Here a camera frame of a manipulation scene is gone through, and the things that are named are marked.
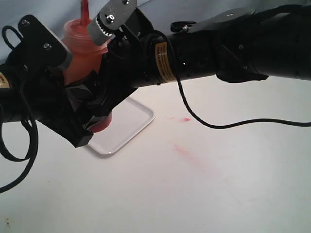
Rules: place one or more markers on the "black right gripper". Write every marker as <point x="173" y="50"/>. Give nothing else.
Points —
<point x="138" y="56"/>

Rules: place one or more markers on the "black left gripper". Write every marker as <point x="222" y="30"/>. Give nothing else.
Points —
<point x="47" y="99"/>

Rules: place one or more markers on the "red sauce squeeze bottle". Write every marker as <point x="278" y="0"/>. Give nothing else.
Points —
<point x="87" y="56"/>

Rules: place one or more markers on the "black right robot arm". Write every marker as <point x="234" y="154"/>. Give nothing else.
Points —
<point x="239" y="45"/>

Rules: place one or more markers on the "white rectangular plate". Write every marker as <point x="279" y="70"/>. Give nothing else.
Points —
<point x="129" y="118"/>

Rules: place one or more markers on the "white backdrop cloth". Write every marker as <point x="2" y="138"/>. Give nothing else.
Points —
<point x="55" y="13"/>

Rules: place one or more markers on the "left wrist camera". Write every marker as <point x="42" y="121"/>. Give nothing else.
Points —
<point x="41" y="47"/>

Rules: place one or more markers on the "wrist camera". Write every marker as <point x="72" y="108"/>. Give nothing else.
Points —
<point x="109" y="19"/>
<point x="41" y="47"/>

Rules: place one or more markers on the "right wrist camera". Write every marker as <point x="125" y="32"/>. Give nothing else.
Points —
<point x="109" y="19"/>

